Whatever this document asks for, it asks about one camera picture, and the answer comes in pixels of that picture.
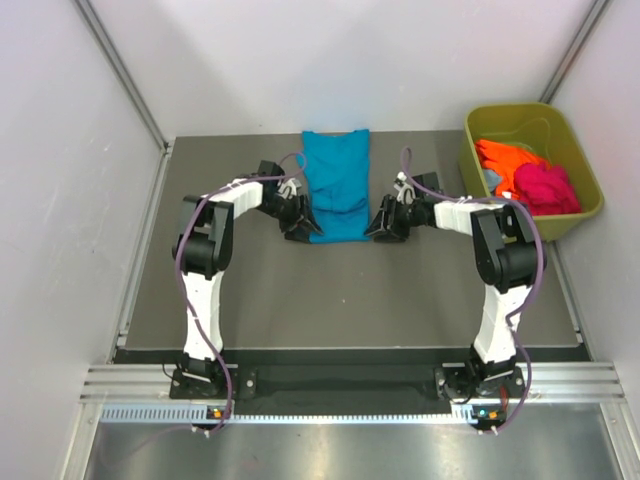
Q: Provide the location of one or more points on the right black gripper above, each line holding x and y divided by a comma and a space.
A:
390, 207

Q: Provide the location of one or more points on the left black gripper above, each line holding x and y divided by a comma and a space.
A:
298, 233

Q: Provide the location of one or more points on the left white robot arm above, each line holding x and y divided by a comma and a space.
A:
202, 253

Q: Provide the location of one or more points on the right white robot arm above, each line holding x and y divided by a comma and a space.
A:
508, 257

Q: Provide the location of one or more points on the grey blue t shirt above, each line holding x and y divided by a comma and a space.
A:
492, 179

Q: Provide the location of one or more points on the orange t shirt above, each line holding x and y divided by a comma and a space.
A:
506, 160

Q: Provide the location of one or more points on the magenta t shirt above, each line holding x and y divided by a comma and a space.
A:
546, 192

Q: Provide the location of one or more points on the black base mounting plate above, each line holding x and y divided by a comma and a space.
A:
250, 382

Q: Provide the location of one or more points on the olive green plastic bin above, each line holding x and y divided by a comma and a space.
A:
544, 131

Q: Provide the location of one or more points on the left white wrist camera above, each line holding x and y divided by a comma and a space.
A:
289, 188

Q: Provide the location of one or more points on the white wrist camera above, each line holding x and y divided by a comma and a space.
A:
406, 194
289, 188

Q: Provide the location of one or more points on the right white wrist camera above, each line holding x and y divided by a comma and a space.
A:
406, 194

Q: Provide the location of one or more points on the grey slotted cable duct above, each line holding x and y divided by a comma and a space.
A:
209, 415

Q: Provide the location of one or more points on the aluminium frame rail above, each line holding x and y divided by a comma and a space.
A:
559, 382

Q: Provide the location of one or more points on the left corner aluminium post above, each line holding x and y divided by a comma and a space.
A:
107, 46

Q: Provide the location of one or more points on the corner aluminium post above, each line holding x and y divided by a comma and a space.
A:
107, 46
578, 41

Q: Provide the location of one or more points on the right corner aluminium post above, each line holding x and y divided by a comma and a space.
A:
578, 41

